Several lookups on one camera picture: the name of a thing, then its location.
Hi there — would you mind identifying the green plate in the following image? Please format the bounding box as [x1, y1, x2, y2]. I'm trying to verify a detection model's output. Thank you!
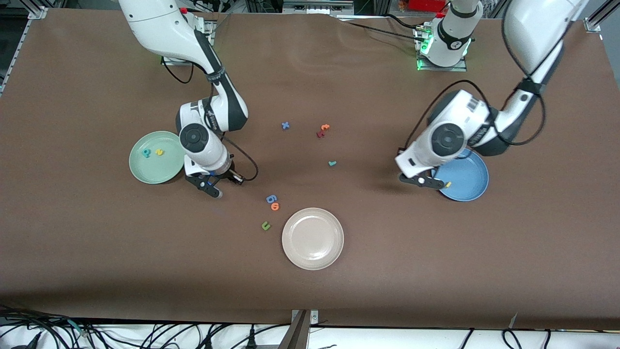
[129, 131, 187, 185]

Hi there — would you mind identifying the blue plate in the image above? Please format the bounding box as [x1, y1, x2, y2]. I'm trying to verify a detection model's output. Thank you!
[433, 148, 490, 202]

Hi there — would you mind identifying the beige plate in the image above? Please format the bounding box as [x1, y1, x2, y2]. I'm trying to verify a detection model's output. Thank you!
[281, 207, 345, 270]

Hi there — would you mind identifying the brown paper table cover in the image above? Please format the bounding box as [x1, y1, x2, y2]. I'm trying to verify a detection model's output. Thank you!
[0, 12, 620, 330]

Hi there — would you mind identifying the red box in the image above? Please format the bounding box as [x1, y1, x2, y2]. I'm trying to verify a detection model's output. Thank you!
[408, 0, 447, 13]

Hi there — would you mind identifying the aluminium profile beam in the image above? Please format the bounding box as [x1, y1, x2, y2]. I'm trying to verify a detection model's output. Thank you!
[279, 310, 310, 349]

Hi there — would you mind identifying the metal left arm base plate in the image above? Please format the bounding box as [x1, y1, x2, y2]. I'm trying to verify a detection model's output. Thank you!
[417, 27, 468, 72]

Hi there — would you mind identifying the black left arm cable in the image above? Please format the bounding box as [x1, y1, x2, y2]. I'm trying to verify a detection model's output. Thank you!
[400, 0, 548, 151]

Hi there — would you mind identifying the black table cable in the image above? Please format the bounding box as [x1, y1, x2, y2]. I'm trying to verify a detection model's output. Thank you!
[385, 13, 423, 29]
[345, 20, 421, 39]

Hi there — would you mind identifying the grey metal frame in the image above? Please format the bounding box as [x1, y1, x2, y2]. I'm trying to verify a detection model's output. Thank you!
[282, 0, 355, 16]

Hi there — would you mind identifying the aluminium frame strut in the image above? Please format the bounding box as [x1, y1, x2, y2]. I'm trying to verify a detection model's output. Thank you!
[590, 0, 620, 25]

